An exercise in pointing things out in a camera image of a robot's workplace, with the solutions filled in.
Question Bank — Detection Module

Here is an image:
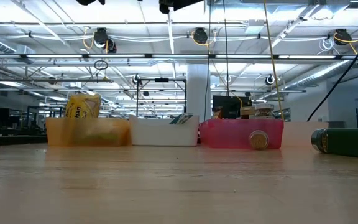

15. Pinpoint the gold lid spice jar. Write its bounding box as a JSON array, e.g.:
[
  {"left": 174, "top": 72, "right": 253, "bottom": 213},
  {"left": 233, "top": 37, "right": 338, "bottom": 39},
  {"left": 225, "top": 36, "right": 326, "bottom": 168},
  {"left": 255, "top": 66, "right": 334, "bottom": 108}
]
[{"left": 240, "top": 106, "right": 257, "bottom": 120}]

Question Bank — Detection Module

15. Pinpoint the yellow edged food packet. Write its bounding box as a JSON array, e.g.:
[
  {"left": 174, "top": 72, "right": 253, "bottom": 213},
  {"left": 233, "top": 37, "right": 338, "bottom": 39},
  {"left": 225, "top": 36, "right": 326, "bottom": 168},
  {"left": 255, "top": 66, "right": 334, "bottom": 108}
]
[{"left": 63, "top": 92, "right": 103, "bottom": 147}]

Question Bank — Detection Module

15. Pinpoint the white label spice jar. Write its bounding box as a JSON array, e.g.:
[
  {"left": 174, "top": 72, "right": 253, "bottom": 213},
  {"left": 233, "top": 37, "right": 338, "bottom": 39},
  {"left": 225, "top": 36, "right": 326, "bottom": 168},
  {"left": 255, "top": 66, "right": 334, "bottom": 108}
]
[{"left": 254, "top": 103, "right": 276, "bottom": 120}]

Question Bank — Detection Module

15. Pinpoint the black monitor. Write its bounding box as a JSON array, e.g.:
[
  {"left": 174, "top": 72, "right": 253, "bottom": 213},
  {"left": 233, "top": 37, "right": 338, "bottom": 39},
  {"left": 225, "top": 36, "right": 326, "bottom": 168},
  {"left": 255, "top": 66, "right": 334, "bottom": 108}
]
[{"left": 212, "top": 95, "right": 254, "bottom": 120}]

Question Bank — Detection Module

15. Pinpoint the white plastic bin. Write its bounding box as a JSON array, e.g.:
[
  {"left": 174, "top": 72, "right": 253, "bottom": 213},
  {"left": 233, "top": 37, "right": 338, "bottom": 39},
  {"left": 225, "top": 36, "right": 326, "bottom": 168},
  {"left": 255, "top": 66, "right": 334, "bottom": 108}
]
[{"left": 128, "top": 114, "right": 200, "bottom": 147}]

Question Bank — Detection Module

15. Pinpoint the pink plastic bin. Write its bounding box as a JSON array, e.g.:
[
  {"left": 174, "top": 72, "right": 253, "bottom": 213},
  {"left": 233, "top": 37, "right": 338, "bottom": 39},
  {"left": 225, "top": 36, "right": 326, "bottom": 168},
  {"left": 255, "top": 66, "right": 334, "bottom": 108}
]
[{"left": 199, "top": 118, "right": 285, "bottom": 149}]

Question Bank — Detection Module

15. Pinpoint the orange plastic bin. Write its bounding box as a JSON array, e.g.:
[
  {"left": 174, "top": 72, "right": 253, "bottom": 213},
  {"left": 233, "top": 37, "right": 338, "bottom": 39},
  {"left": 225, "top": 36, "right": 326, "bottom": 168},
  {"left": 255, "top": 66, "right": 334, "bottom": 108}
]
[{"left": 44, "top": 117, "right": 133, "bottom": 147}]

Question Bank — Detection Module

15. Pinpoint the black metal camera stand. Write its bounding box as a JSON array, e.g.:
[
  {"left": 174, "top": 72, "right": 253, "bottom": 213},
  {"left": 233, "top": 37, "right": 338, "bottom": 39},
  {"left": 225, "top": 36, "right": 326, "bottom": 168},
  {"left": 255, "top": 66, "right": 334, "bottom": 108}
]
[{"left": 136, "top": 77, "right": 188, "bottom": 116}]

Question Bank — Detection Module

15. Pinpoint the yellow cable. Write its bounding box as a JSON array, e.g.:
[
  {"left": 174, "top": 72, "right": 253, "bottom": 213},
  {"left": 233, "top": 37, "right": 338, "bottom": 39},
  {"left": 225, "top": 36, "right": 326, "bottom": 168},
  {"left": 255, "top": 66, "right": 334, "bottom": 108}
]
[{"left": 263, "top": 0, "right": 285, "bottom": 121}]

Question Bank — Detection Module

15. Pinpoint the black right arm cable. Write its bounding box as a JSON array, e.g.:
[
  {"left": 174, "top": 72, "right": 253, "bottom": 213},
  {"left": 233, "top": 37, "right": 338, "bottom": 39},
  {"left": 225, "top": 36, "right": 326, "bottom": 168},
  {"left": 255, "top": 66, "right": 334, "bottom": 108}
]
[{"left": 306, "top": 23, "right": 358, "bottom": 123}]

